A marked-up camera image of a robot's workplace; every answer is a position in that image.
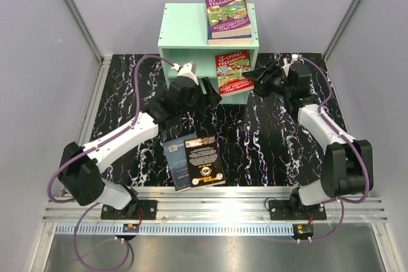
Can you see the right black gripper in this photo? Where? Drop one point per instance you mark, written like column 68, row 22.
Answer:
column 272, row 69

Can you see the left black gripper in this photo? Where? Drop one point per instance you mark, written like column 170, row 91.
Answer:
column 211, row 96

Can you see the red 13-storey treehouse book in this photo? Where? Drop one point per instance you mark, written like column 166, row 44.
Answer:
column 229, row 69

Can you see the blue orange sunset book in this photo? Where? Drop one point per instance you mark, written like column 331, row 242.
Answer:
column 244, row 37

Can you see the dark blue 1984 book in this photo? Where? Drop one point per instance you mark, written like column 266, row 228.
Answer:
column 175, row 154

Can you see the purple 117-storey treehouse book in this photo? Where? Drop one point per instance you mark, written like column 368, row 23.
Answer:
column 228, row 18

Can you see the black back-cover book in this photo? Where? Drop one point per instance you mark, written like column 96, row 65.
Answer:
column 203, row 162

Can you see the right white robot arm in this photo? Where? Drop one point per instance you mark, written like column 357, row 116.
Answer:
column 347, row 168

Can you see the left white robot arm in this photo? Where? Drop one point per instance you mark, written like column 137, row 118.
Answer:
column 82, row 167

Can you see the black marble table mat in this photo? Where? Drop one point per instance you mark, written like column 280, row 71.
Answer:
column 259, row 142

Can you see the mint green shelf cabinet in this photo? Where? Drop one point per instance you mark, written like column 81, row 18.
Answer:
column 183, row 39

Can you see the left small circuit board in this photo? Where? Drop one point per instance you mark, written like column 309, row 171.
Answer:
column 130, row 228

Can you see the small circuit board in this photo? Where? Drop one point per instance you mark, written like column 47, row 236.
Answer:
column 130, row 228
column 304, row 229

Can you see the right small circuit board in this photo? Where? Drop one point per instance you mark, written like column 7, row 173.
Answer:
column 304, row 229

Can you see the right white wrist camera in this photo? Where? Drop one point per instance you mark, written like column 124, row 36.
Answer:
column 288, row 62

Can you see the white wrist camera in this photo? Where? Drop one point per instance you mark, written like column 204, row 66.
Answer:
column 186, row 70
column 288, row 62

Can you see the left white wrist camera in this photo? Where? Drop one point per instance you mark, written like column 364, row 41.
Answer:
column 186, row 70

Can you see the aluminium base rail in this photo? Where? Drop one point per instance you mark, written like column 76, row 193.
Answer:
column 230, row 205

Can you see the right black mount plate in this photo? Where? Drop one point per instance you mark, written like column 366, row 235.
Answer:
column 284, row 210

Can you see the black mount plate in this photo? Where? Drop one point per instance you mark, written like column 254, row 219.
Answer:
column 144, row 209
column 284, row 210

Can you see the left black mount plate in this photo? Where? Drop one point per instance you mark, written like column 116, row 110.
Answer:
column 144, row 209

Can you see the white slotted cable duct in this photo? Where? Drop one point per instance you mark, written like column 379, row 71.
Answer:
column 178, row 229

